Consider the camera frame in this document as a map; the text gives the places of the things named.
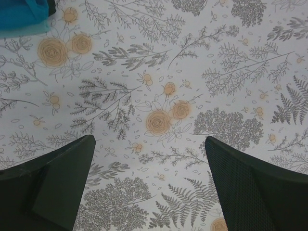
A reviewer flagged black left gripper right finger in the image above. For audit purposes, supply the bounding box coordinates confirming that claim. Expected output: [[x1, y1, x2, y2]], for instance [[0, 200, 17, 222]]
[[205, 136, 308, 231]]

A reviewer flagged floral patterned tablecloth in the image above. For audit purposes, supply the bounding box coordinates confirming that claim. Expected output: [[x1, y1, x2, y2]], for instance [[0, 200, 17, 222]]
[[0, 0, 308, 231]]

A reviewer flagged teal folded t shirt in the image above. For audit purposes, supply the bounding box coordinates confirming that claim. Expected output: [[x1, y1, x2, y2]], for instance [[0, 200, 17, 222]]
[[0, 0, 56, 39]]

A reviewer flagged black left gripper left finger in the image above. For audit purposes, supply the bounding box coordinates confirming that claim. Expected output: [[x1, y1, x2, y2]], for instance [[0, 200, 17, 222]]
[[0, 135, 96, 231]]

